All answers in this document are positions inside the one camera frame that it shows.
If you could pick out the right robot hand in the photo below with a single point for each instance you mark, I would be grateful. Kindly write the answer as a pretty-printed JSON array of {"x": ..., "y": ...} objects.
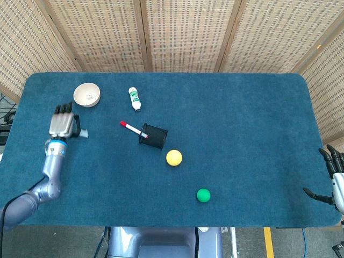
[{"x": 338, "y": 185}]

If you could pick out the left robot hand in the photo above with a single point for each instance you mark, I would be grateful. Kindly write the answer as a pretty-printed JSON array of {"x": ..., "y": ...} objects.
[{"x": 61, "y": 124}]

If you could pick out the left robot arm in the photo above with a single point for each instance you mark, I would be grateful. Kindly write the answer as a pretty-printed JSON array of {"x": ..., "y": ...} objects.
[{"x": 52, "y": 166}]

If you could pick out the beige ribbed bowl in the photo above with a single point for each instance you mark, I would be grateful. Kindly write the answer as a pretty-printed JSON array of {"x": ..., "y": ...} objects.
[{"x": 80, "y": 100}]

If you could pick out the white marker with red cap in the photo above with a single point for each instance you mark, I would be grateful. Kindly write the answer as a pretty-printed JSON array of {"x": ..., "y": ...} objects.
[{"x": 130, "y": 127}]

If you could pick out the white bottle with green label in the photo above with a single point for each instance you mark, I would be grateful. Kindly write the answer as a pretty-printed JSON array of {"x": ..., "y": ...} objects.
[{"x": 134, "y": 98}]

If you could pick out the black mesh pen holder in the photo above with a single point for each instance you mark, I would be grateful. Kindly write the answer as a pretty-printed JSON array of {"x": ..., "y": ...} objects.
[{"x": 156, "y": 138}]

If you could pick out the yellow foam ball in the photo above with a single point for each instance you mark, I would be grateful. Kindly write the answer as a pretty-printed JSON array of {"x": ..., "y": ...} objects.
[{"x": 174, "y": 157}]

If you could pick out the blue felt table cover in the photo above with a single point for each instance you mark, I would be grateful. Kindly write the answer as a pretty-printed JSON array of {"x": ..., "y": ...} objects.
[{"x": 228, "y": 121}]

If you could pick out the green foam ball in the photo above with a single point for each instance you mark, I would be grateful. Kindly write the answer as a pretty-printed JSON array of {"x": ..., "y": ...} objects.
[{"x": 203, "y": 195}]

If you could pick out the woven bamboo folding screen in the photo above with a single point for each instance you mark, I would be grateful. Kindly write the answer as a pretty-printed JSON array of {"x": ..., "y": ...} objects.
[{"x": 188, "y": 35}]

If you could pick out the grey robot torso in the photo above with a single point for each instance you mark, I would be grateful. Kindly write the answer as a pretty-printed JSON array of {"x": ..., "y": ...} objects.
[{"x": 164, "y": 243}]

